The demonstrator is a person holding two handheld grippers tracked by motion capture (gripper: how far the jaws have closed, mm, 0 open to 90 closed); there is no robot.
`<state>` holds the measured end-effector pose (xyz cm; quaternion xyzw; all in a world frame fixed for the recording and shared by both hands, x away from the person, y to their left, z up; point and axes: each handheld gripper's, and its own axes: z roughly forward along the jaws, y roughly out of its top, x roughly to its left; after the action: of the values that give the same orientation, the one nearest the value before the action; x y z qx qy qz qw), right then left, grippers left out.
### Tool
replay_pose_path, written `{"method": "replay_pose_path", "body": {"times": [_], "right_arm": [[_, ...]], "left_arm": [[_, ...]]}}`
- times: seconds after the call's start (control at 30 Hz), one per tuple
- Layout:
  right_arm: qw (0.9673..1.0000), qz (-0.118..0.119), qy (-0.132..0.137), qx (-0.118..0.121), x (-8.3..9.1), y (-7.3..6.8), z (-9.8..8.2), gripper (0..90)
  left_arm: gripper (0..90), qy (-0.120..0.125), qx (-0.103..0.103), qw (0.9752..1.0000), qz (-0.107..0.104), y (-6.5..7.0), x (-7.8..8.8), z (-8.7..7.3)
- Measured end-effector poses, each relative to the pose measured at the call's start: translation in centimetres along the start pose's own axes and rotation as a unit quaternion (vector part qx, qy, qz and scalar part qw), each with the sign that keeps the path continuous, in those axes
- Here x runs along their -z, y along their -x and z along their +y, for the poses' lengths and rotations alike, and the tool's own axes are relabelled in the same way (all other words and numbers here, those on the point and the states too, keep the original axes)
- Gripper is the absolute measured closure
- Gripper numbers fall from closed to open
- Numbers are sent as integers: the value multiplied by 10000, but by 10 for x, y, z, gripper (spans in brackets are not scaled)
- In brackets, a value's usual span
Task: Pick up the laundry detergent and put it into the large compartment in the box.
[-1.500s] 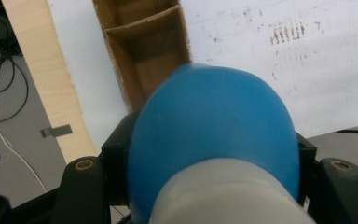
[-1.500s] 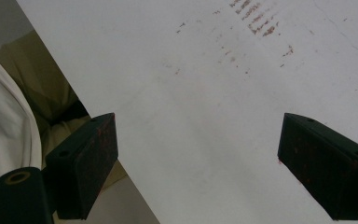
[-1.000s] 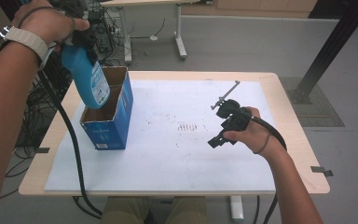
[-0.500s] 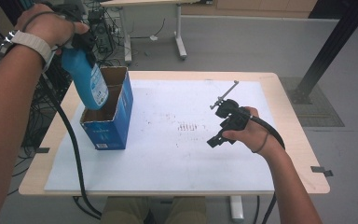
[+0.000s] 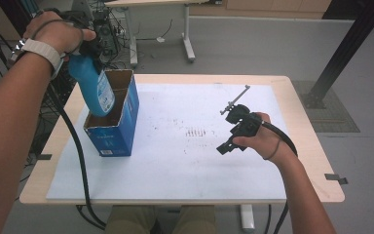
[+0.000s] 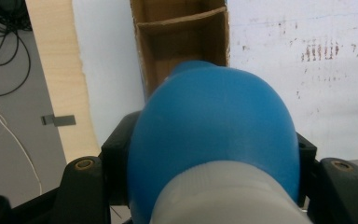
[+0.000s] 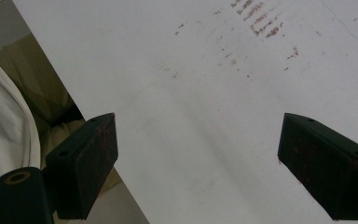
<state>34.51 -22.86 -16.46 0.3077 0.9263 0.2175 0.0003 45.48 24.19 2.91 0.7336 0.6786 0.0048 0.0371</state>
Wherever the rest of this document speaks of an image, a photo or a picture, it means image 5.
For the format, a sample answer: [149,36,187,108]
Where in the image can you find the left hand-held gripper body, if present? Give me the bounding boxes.
[56,9,95,32]

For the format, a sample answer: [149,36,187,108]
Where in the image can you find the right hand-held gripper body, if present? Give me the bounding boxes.
[219,85,265,140]

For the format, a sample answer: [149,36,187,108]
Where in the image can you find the blue plastic bottle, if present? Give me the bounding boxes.
[67,53,116,118]

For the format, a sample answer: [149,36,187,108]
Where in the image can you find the blue cardboard box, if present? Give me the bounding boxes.
[83,68,140,158]

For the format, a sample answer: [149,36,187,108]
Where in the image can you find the person's left hand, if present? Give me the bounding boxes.
[23,11,97,57]

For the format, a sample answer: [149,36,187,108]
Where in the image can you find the person's right hand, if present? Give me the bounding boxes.
[233,111,298,169]

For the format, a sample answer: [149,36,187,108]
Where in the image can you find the dark computer tower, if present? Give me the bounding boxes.
[92,8,121,63]

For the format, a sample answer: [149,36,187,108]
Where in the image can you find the white wristband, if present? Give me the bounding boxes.
[20,38,65,79]

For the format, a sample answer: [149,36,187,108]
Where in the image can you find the white table mat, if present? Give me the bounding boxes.
[46,82,288,201]

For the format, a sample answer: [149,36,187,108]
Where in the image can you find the wooden table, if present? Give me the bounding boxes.
[19,73,346,206]

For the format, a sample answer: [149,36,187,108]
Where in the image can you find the white table foot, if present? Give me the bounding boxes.
[240,204,256,232]

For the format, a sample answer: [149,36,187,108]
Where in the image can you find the white desk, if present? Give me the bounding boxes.
[105,0,223,66]

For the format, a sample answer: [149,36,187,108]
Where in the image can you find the grey floor mat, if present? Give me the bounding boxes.
[291,80,361,134]

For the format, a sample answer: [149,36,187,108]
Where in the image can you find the person's khaki trousers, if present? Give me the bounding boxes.
[105,204,217,234]

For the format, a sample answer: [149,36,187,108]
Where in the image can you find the black metal stand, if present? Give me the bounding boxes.
[300,0,374,110]

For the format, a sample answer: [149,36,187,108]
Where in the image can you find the thick black cable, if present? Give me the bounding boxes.
[45,81,108,230]
[261,120,299,234]

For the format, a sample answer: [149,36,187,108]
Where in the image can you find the thin black floor cable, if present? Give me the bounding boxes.
[135,19,174,43]

